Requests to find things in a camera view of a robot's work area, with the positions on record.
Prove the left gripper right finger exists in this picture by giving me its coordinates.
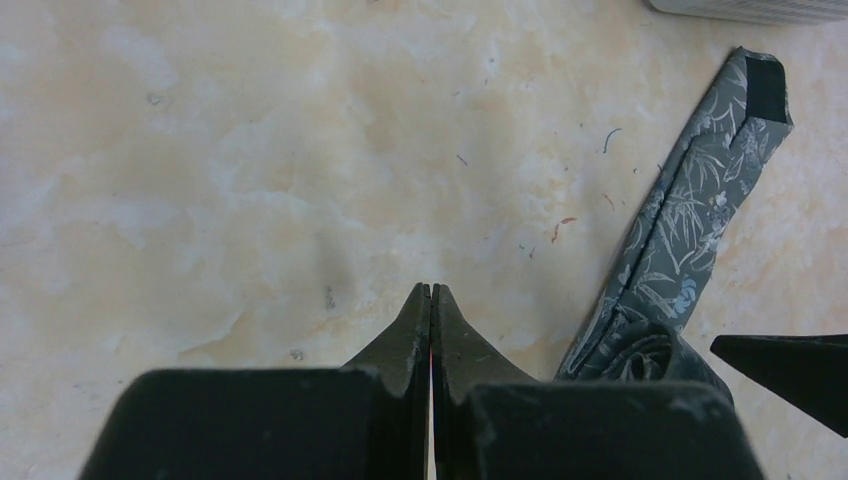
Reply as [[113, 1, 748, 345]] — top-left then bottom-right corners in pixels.
[[430, 285, 763, 479]]

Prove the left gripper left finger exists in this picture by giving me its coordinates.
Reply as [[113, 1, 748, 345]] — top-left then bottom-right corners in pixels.
[[81, 284, 431, 479]]

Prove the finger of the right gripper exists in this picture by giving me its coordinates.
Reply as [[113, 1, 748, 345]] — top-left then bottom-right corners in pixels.
[[710, 334, 847, 438]]

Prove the grey floral tie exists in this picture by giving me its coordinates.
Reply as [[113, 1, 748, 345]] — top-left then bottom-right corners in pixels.
[[556, 48, 794, 394]]

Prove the white plastic basket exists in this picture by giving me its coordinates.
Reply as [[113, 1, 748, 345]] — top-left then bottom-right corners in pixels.
[[647, 0, 847, 25]]

